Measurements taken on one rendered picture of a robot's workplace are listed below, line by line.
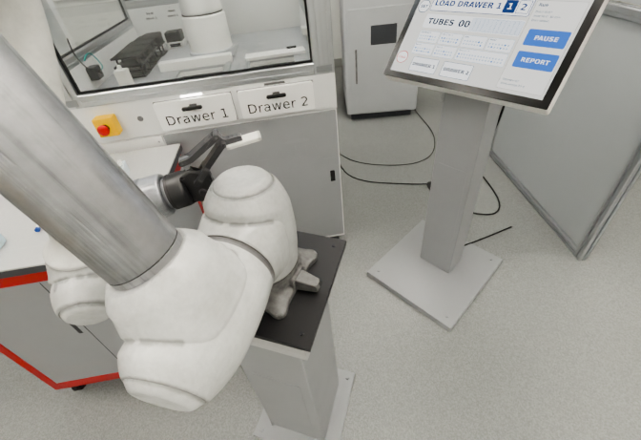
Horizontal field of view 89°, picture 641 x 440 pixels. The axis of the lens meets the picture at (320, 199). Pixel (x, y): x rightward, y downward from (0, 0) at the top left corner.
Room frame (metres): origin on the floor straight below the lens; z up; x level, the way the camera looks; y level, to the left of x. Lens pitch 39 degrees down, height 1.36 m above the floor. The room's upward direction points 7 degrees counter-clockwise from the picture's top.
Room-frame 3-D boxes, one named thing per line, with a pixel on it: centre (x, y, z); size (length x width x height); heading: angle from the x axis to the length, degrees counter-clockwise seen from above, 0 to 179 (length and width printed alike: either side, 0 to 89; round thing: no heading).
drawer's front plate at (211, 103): (1.23, 0.44, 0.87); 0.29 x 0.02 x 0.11; 94
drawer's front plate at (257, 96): (1.25, 0.12, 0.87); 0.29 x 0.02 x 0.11; 94
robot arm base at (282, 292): (0.47, 0.12, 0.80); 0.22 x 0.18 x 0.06; 62
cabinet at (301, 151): (1.72, 0.42, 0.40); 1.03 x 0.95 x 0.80; 94
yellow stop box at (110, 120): (1.19, 0.76, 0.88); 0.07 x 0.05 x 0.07; 94
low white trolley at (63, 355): (0.90, 0.82, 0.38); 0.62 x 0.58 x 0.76; 94
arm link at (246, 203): (0.47, 0.14, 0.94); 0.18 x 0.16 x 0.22; 163
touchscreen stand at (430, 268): (1.03, -0.53, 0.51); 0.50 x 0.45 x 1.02; 130
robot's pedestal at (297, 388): (0.48, 0.14, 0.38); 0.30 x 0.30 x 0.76; 68
